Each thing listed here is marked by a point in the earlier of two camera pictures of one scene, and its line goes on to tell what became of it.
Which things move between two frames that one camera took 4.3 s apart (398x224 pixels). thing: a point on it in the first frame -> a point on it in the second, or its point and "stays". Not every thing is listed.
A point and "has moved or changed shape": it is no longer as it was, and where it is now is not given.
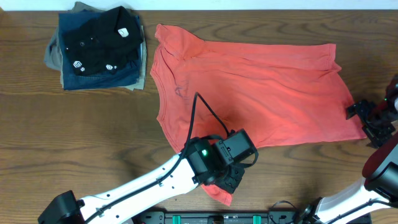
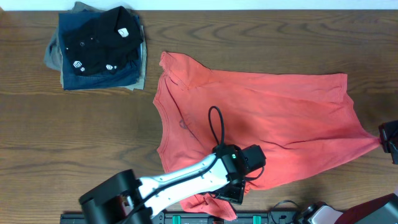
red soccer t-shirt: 279,93 has moved or changed shape
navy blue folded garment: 71,81 stays
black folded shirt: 104,42 stays
